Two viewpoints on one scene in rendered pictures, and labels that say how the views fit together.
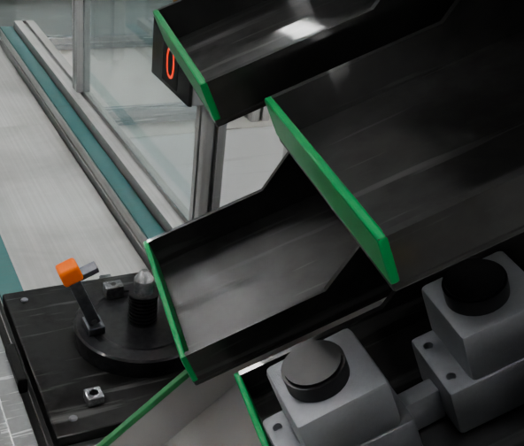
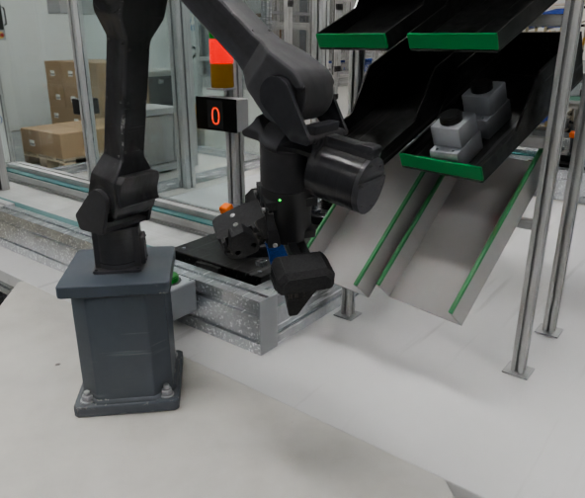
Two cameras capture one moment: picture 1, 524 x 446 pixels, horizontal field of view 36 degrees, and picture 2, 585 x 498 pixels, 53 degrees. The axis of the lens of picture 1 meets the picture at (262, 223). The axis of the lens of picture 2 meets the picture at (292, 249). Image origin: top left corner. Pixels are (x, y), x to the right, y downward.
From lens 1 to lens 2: 0.59 m
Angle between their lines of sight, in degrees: 22
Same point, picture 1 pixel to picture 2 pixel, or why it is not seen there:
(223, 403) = (347, 221)
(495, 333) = (495, 95)
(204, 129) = (234, 150)
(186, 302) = not seen: hidden behind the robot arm
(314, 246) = (385, 124)
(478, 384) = (492, 117)
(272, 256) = (371, 132)
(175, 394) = (328, 220)
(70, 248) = (164, 241)
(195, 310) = not seen: hidden behind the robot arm
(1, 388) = (210, 275)
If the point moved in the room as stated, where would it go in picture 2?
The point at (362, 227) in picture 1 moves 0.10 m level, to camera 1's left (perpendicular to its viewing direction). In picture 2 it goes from (484, 37) to (413, 37)
